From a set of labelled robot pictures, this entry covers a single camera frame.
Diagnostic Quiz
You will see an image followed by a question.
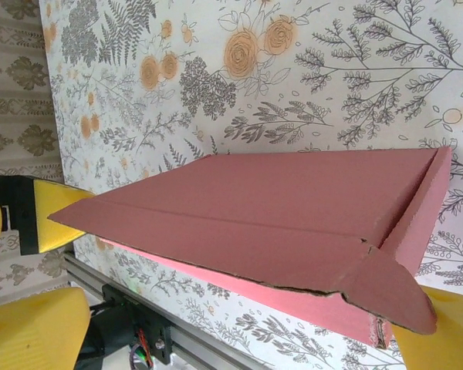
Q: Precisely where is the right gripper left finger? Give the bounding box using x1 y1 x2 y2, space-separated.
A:
0 286 92 370

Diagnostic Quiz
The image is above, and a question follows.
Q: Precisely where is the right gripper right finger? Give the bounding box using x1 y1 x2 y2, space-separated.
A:
390 285 463 370

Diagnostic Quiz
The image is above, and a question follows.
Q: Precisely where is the pink paper box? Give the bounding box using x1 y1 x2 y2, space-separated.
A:
48 146 452 350

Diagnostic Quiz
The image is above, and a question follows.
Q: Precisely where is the floral table cover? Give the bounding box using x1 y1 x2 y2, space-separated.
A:
38 0 463 370

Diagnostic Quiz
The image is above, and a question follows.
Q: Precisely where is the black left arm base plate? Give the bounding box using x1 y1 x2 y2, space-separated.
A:
100 284 175 365

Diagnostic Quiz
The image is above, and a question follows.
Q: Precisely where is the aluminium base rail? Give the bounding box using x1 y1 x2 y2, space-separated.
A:
63 248 279 370

